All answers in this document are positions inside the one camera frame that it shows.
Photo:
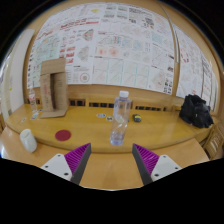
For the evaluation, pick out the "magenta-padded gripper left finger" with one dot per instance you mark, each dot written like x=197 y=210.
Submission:
x=76 y=160

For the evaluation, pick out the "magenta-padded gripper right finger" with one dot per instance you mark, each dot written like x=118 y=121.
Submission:
x=148 y=160

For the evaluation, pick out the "clear plastic water bottle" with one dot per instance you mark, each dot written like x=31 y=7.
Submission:
x=120 y=113

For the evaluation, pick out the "flat round red coaster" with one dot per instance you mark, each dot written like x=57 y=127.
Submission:
x=63 y=135

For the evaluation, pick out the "black and yellow tape measure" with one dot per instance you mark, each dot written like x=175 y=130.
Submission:
x=137 y=118

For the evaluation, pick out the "round blue sticker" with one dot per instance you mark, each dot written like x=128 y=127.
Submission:
x=101 y=115

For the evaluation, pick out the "white cup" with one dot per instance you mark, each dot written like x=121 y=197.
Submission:
x=28 y=140

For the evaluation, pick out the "round dark sticker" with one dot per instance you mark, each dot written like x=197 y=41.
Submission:
x=109 y=118

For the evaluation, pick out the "colourful card sticker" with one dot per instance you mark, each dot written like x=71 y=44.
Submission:
x=34 y=117
x=23 y=120

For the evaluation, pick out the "black bag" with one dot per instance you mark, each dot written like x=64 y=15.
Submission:
x=196 y=111

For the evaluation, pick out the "wooden chair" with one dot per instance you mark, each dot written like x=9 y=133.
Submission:
x=215 y=141

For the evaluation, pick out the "small red-labelled drink bottle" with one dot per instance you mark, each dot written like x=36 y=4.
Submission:
x=32 y=101

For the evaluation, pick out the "brown cardboard box stand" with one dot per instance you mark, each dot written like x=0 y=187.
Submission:
x=55 y=83

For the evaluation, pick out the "printed paper poster collage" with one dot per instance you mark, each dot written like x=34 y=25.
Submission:
x=110 y=43
x=195 y=66

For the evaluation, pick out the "white wall panel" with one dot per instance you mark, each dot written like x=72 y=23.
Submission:
x=16 y=73

